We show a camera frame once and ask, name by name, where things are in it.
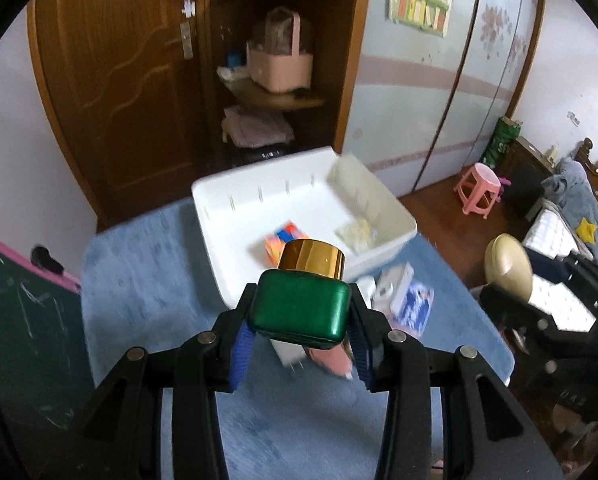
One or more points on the folded pale cloth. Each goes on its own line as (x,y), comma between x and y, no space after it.
(256,127)

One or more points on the small blue box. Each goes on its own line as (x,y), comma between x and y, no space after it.
(235,60)

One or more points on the wooden corner shelf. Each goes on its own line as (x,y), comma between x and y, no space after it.
(329,60)

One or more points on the pink eraser block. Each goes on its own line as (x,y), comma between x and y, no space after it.
(331,361)

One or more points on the green bottle with gold cap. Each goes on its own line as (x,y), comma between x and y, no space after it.
(299,310)

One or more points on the dark wooden nightstand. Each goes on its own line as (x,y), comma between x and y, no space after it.
(521,180)

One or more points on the clear box with blue label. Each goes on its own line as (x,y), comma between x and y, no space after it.
(415,307)

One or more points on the white charger block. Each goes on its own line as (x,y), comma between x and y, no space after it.
(286,356)

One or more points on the green bag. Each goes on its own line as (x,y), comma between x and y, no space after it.
(501,142)

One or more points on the brown wooden door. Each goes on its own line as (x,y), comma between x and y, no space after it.
(109,85)

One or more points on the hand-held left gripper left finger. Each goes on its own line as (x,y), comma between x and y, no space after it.
(240,360)

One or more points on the white paper sheet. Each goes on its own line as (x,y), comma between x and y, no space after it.
(231,74)

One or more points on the green chalkboard with pink frame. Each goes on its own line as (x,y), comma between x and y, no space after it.
(14,320)

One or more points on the white plastic bin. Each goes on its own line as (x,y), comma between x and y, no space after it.
(239,240)

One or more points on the blue fluffy blanket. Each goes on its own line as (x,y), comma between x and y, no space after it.
(144,285)

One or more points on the blue star printed blanket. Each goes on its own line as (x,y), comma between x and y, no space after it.
(579,200)

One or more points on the pink storage basket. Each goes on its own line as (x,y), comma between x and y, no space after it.
(279,70)

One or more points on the black board eraser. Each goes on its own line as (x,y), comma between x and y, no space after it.
(46,259)

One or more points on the wall socket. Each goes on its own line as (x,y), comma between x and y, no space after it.
(572,118)

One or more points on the clear bag of yellow pieces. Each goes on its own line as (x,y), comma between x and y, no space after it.
(356,235)

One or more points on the white door hook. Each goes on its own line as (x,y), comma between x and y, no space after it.
(188,7)

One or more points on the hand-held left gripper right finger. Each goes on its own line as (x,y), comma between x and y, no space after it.
(362,360)

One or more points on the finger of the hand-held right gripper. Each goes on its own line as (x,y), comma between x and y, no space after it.
(516,310)
(586,280)

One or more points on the multicoloured puzzle cube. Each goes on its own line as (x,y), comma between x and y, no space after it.
(280,242)

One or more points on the pink plastic stool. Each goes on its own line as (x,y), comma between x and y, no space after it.
(479,187)

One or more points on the white quilted bedsheet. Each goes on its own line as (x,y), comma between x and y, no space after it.
(549,232)

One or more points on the sliding door wardrobe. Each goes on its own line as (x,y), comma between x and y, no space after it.
(404,100)

